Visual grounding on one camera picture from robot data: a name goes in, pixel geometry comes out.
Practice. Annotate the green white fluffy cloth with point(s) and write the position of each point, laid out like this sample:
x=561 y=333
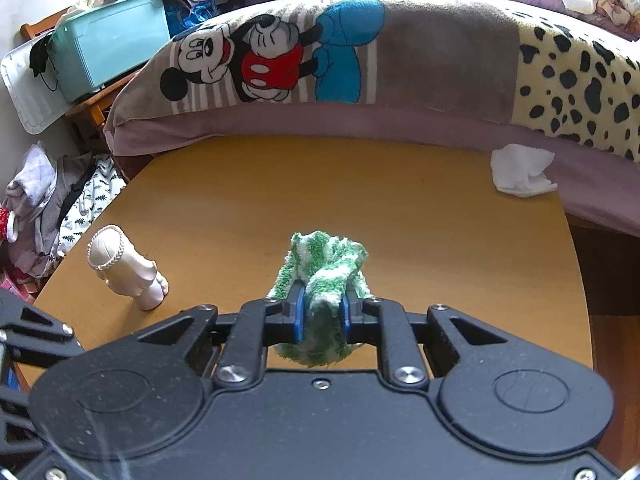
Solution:
x=327 y=265

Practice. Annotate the wooden side table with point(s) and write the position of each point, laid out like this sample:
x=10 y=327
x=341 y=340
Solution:
x=86 y=118

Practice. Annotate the teal plastic storage box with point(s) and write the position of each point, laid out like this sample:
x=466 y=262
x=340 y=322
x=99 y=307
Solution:
x=90 y=49

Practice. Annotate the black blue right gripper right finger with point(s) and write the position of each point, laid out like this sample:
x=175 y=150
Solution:
x=359 y=318

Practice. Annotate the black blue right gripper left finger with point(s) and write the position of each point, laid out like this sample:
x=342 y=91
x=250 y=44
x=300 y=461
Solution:
x=285 y=318

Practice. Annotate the Mickey Mouse blanket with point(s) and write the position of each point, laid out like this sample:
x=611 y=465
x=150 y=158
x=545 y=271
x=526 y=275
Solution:
x=500 y=61

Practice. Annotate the white plastic lid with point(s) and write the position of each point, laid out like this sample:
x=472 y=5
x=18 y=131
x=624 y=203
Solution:
x=37 y=100

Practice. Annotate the red patterned cloth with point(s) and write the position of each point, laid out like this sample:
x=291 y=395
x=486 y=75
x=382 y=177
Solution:
x=8 y=225

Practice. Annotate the crumpled white tissue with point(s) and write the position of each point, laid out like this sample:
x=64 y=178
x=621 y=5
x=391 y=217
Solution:
x=518 y=170

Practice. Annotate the pile of clothes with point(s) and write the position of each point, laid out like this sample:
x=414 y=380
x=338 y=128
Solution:
x=56 y=202

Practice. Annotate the purple bed sheet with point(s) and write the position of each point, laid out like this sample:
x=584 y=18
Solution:
x=596 y=186

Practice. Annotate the white ceramic figurine container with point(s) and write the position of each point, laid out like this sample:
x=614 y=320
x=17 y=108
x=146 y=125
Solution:
x=125 y=271

